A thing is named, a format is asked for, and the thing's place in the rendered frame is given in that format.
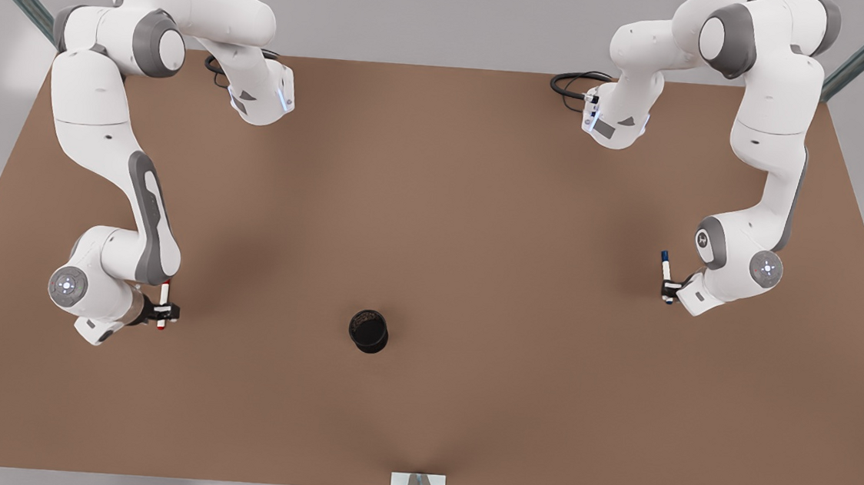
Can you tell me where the white frame foot plate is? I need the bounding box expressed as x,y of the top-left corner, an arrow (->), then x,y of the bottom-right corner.
390,470 -> 448,485

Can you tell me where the black cable loop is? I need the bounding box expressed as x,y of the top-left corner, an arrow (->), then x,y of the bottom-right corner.
202,45 -> 283,94
548,68 -> 617,116

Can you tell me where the black cylindrical cup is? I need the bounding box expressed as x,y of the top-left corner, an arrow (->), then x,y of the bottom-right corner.
347,309 -> 391,355

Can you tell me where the white pen with blue cap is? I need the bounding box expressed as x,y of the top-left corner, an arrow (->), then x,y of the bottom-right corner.
656,250 -> 679,305

